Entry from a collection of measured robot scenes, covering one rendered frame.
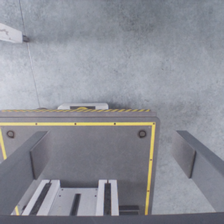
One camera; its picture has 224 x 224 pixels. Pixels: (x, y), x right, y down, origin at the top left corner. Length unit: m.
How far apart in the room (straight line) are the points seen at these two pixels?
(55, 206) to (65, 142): 0.25
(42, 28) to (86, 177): 0.80
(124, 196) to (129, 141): 0.29
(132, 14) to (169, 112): 0.59
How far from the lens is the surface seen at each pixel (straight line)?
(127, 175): 0.77
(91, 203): 0.75
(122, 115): 0.64
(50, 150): 0.17
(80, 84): 0.95
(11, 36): 0.88
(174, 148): 0.17
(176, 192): 1.36
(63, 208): 0.75
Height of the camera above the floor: 0.93
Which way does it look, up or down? 75 degrees down
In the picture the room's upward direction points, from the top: 176 degrees clockwise
